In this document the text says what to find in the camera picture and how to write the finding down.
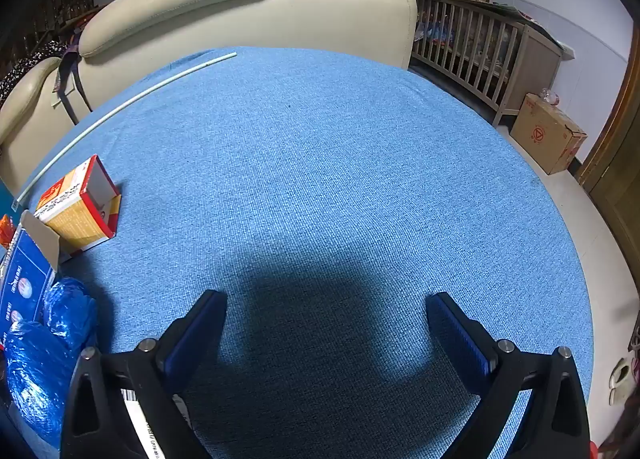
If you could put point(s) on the red yellow white medicine box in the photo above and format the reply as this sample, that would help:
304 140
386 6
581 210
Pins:
75 224

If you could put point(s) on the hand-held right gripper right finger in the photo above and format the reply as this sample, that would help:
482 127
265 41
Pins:
457 339

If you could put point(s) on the dark wooden cabinet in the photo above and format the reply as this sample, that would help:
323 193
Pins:
55 14

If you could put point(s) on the blue carton box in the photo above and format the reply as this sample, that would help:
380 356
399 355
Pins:
25 274

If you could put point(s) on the brown cardboard box red print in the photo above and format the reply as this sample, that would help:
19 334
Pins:
540 139

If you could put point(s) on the brown wooden door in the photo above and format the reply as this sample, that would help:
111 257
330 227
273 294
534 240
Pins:
620 179

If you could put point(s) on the thin white plastic tube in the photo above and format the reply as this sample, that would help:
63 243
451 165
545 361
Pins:
230 55

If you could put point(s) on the clear plastic bottle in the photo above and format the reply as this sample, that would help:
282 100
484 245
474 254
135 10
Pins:
549 97

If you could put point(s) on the blue plastic bag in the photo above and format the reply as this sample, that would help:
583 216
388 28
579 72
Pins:
35 379
70 309

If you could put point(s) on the dark floral cloth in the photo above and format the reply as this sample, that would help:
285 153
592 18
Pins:
25 69

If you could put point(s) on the wooden baby crib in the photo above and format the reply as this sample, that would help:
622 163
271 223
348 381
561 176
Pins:
535 54

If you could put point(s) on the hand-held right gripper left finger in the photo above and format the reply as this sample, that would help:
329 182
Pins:
195 339

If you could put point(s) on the cream leather sofa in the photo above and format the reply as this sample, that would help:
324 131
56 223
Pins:
300 14

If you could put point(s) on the pale slipper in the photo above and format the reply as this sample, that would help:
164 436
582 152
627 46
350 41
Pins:
620 381

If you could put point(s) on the blue woven blanket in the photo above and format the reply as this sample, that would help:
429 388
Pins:
320 164

